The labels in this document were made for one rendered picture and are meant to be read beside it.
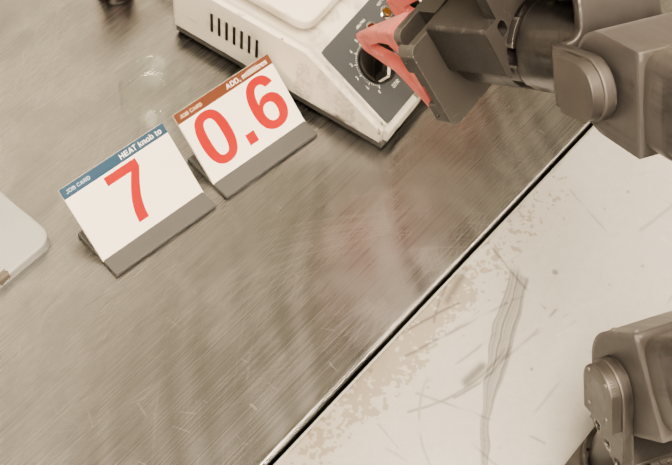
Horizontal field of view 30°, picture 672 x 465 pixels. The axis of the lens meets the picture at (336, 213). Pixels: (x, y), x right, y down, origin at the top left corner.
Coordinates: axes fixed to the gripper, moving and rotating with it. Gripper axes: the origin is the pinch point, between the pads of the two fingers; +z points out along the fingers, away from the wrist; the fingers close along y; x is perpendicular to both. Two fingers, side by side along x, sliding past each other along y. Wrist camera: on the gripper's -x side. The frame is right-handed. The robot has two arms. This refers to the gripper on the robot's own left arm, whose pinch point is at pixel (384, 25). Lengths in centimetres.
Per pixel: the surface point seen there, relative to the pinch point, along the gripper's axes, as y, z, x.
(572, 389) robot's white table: 10.0, -13.0, 22.5
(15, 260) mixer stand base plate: 26.8, 13.4, -0.8
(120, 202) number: 19.1, 11.2, 0.8
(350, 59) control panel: 0.3, 6.0, 3.7
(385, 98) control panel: 0.4, 4.4, 7.2
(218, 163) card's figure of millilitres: 11.8, 10.4, 4.0
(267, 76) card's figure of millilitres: 4.3, 10.9, 2.4
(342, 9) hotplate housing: -2.4, 7.8, 1.4
